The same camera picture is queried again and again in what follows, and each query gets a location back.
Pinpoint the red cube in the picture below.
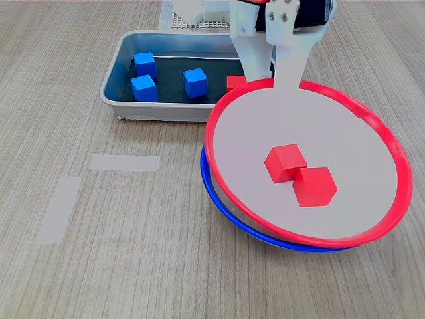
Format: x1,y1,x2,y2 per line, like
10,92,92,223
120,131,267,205
264,143,308,184
226,75,248,94
294,167,339,207

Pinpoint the steel tray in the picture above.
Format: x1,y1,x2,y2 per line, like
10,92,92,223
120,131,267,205
99,29,277,123

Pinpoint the clear tape strip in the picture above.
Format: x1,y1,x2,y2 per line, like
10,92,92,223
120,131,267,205
35,177,82,246
158,0,176,31

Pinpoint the blue cube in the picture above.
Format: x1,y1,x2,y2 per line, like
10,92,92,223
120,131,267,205
182,68,208,99
133,52,157,80
130,75,159,102

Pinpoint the pale perforated base plate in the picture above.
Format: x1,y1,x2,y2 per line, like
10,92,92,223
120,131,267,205
172,12,230,30

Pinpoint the white plate blue rim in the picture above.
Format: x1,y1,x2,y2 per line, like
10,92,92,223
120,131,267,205
200,144,361,253

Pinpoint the white plate red rim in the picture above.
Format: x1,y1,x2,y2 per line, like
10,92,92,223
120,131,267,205
205,78,414,249

